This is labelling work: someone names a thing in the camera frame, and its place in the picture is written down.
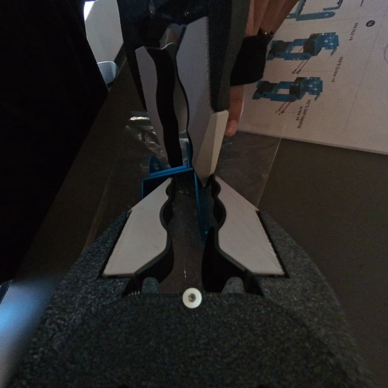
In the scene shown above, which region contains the grey desk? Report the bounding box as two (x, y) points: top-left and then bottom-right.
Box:
(17, 59), (388, 376)

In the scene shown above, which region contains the clear plastic bag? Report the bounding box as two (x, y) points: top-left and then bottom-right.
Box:
(88, 112), (289, 293)

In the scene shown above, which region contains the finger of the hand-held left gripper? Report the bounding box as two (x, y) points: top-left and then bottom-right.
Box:
(176, 17), (229, 187)
(134, 45), (184, 170)

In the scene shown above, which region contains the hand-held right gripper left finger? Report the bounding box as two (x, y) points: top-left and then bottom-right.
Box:
(101, 177), (175, 278)

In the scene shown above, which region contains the grey mesh object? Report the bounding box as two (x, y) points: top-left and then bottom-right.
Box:
(96, 60), (118, 85)

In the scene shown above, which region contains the assembly instruction manual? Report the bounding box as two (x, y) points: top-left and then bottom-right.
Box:
(236, 0), (388, 153)

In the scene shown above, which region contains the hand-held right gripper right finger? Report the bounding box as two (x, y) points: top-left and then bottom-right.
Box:
(211, 176), (287, 278)

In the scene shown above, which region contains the blue metal bracket assembly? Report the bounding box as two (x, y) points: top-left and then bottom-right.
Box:
(141, 142), (213, 245)

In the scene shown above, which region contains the person's left hand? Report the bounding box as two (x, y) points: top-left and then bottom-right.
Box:
(225, 0), (299, 137)

